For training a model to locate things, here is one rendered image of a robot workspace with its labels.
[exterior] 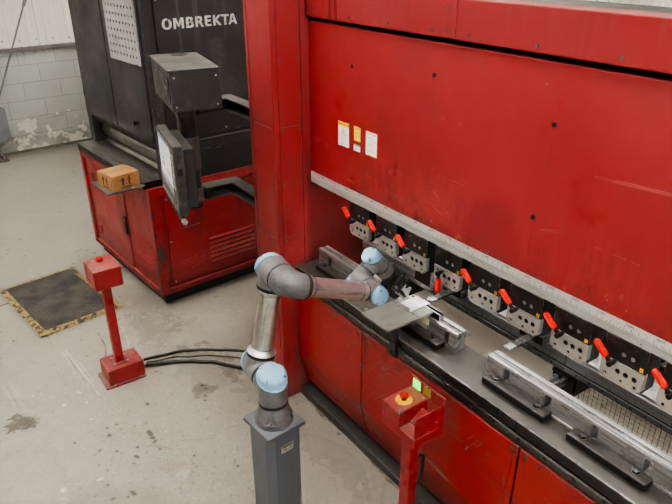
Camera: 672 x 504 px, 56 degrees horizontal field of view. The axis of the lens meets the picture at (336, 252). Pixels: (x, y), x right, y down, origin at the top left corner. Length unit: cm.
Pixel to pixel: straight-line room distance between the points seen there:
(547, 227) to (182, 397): 254
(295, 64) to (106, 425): 226
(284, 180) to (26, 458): 202
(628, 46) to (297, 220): 197
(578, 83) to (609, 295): 67
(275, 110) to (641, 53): 175
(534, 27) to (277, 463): 183
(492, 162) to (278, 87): 121
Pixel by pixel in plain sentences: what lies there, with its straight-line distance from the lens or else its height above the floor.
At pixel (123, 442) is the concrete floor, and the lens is 383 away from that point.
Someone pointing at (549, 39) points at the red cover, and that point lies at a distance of 215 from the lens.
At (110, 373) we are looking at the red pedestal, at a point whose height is 11.
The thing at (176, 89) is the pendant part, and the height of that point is 186.
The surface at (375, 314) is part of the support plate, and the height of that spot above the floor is 100.
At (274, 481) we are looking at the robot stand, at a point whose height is 54.
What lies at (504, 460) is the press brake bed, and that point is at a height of 66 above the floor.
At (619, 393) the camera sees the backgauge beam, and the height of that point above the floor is 93.
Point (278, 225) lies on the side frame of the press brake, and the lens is 334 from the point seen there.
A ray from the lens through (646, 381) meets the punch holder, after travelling 229.
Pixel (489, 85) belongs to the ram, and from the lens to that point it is 234.
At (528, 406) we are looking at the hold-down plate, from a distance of 256.
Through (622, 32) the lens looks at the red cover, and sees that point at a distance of 201.
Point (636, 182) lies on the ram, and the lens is 205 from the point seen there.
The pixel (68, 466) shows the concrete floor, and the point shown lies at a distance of 379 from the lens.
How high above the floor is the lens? 248
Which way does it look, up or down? 26 degrees down
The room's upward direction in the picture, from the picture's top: straight up
